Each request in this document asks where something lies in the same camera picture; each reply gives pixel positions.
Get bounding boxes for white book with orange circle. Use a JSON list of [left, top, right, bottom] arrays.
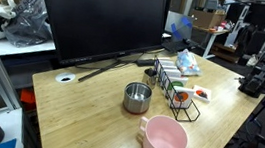
[[168, 84, 196, 111]]

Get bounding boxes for plain white book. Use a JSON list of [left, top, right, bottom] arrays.
[[158, 63, 179, 77], [154, 56, 176, 72], [160, 67, 183, 86]]

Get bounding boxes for white book with green circle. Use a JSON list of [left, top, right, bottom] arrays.
[[164, 74, 189, 94]]

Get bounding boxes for blue book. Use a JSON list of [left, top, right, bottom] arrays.
[[0, 135, 18, 148]]

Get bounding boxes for small stainless steel cup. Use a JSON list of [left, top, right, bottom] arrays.
[[141, 66, 159, 91]]

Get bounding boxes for black power adapter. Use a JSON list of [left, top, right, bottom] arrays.
[[134, 57, 156, 69]]

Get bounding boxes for small steel pot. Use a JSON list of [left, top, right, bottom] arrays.
[[121, 80, 154, 116]]

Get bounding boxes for black monitor stand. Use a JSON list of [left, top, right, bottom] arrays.
[[72, 44, 144, 89]]

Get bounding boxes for clear bag with blue-white contents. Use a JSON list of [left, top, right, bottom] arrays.
[[174, 47, 206, 78]]

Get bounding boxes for large black computer monitor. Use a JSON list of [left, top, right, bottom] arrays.
[[27, 0, 168, 77]]

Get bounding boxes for grey panel with blue tape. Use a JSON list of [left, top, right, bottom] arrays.
[[162, 9, 196, 45]]

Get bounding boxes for pink plastic mug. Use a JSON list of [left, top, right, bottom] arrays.
[[134, 112, 192, 148]]

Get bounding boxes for white side table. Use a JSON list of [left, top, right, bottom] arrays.
[[189, 24, 232, 62]]

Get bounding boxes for cardboard box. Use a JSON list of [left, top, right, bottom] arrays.
[[188, 7, 228, 32]]

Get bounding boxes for grey transparent plastic bag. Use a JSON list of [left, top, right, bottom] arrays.
[[0, 0, 58, 53]]

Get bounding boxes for black wire book rack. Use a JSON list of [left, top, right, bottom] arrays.
[[147, 54, 207, 125]]

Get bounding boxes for white desk cable grommet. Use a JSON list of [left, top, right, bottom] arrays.
[[54, 70, 77, 86]]

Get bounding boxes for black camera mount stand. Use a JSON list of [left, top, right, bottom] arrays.
[[236, 44, 265, 100]]

